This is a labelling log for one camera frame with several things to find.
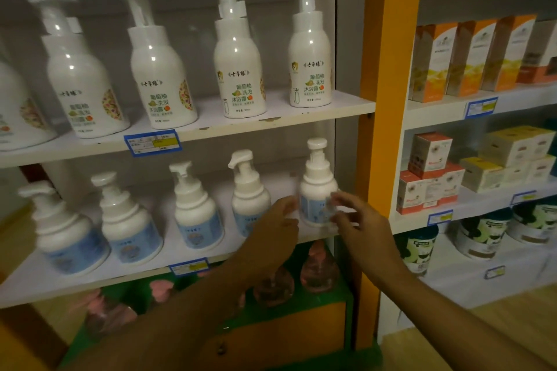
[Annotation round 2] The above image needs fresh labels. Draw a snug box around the person's right hand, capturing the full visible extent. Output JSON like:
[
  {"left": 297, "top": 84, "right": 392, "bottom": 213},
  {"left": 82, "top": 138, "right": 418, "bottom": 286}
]
[{"left": 330, "top": 191, "right": 404, "bottom": 285}]

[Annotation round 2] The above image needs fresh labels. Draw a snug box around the person's left hand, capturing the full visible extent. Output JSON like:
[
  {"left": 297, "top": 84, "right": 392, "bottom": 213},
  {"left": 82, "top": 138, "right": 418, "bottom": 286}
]
[{"left": 234, "top": 195, "right": 301, "bottom": 285}]

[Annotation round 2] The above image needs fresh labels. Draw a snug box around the white blue label pump bottle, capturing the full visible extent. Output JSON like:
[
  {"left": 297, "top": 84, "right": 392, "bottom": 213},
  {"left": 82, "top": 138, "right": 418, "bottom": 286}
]
[
  {"left": 227, "top": 148, "right": 272, "bottom": 238},
  {"left": 90, "top": 171, "right": 164, "bottom": 266},
  {"left": 17, "top": 180, "right": 111, "bottom": 277},
  {"left": 298, "top": 137, "right": 340, "bottom": 228},
  {"left": 168, "top": 161, "right": 225, "bottom": 251}
]

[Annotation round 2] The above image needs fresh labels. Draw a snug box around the clear pink pump bottle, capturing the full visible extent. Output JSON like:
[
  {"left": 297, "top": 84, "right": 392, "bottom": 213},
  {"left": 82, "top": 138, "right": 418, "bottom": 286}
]
[
  {"left": 253, "top": 265, "right": 296, "bottom": 308},
  {"left": 69, "top": 289, "right": 138, "bottom": 340},
  {"left": 147, "top": 279, "right": 178, "bottom": 311},
  {"left": 299, "top": 239, "right": 341, "bottom": 294}
]

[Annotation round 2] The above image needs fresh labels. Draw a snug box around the orange framed white shelf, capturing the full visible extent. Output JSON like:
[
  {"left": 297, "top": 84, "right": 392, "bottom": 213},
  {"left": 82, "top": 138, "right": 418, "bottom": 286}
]
[{"left": 0, "top": 0, "right": 427, "bottom": 371}]

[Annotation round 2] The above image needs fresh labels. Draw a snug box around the tall white pump bottle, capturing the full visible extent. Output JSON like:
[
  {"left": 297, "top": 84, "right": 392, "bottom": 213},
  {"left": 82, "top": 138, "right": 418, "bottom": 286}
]
[
  {"left": 0, "top": 35, "right": 58, "bottom": 152},
  {"left": 26, "top": 0, "right": 131, "bottom": 140},
  {"left": 210, "top": 0, "right": 267, "bottom": 120},
  {"left": 287, "top": 0, "right": 334, "bottom": 109},
  {"left": 118, "top": 0, "right": 199, "bottom": 130}
]

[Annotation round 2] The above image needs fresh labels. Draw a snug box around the person's left forearm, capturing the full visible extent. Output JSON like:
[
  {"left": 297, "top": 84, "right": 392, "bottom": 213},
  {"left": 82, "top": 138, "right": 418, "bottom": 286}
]
[{"left": 65, "top": 260, "right": 266, "bottom": 371}]

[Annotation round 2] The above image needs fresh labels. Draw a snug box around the person's right forearm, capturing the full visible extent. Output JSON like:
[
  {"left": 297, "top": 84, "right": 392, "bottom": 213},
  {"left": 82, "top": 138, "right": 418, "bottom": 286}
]
[{"left": 370, "top": 260, "right": 551, "bottom": 371}]

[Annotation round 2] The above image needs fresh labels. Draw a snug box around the white red product box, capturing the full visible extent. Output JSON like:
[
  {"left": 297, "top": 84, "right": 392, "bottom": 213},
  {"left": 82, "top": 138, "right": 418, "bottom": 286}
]
[{"left": 395, "top": 162, "right": 466, "bottom": 216}]

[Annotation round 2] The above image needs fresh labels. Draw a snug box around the green orange base cabinet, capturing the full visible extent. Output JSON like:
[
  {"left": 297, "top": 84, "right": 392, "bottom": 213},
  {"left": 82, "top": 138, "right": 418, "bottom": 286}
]
[{"left": 59, "top": 240, "right": 384, "bottom": 371}]

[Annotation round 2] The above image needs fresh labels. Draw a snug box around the pale yellow product box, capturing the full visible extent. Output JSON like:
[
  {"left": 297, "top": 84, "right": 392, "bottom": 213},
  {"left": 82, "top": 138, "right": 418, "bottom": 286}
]
[
  {"left": 525, "top": 154, "right": 557, "bottom": 184},
  {"left": 500, "top": 162, "right": 530, "bottom": 189},
  {"left": 518, "top": 125, "right": 557, "bottom": 162},
  {"left": 478, "top": 127, "right": 537, "bottom": 169},
  {"left": 458, "top": 156, "right": 506, "bottom": 195}
]

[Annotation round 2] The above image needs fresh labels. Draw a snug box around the white brown product box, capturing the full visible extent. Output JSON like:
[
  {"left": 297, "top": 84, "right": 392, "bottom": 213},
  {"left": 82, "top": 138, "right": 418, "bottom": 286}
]
[{"left": 516, "top": 19, "right": 557, "bottom": 85}]

